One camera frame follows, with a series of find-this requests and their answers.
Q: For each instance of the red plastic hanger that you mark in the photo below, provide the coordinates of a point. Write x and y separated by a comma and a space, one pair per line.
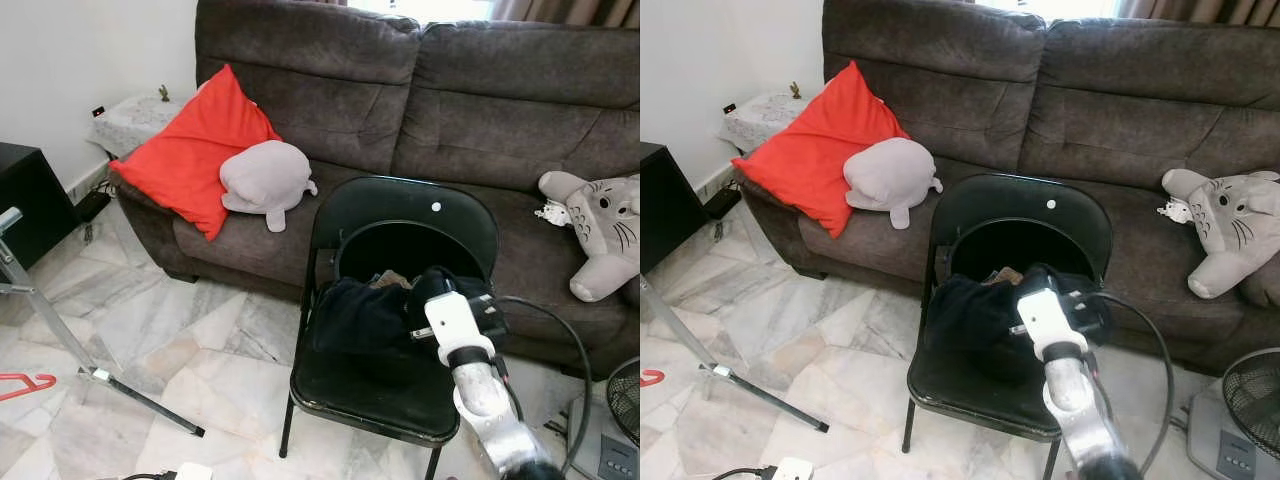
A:
655, 376
30, 378

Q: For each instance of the brown garment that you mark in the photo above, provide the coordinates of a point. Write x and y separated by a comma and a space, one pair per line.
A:
390, 280
1005, 277

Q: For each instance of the small white plush toy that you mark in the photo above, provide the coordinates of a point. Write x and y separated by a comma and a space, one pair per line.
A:
552, 213
1173, 210

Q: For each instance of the black laundry basket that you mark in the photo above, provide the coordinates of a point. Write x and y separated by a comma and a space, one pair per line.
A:
1000, 245
390, 245

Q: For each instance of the grey Totoro plush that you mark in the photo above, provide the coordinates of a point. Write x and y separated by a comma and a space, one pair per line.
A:
1235, 225
605, 230

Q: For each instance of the black folding chair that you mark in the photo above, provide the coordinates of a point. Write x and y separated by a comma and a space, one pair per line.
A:
970, 385
350, 390

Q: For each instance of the black floor fan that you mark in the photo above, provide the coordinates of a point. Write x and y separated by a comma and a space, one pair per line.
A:
1255, 395
610, 460

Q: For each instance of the dark brown fabric sofa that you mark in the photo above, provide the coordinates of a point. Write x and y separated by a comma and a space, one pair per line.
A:
1120, 110
470, 110

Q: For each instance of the grey seal plush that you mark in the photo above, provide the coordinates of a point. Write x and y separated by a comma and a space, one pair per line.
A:
890, 172
265, 175

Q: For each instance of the black power strip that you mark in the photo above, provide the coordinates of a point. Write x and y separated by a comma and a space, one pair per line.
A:
722, 203
92, 207

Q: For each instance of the silver clothes drying rack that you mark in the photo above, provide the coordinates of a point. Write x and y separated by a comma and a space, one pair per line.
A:
775, 401
150, 405

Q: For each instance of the brown curtain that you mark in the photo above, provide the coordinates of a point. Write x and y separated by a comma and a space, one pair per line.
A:
565, 10
1200, 9

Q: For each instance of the side table white patterned cloth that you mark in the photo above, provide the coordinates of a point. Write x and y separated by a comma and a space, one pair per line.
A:
765, 120
130, 125

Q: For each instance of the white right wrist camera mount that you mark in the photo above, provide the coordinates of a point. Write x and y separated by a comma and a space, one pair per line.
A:
1045, 318
450, 320

